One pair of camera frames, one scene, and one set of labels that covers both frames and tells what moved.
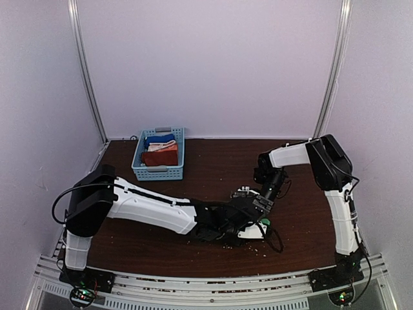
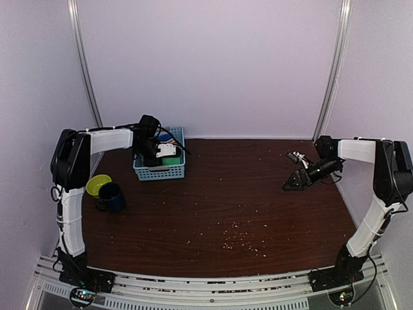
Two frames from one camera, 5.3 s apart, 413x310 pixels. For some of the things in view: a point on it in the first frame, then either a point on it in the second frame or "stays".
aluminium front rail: [290, 291] stays
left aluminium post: [82, 52] stays
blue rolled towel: [158, 139] stays
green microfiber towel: [265, 220] → [171, 161]
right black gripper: [263, 205] → [300, 179]
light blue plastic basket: [143, 172] stays
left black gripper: [240, 243] → [148, 162]
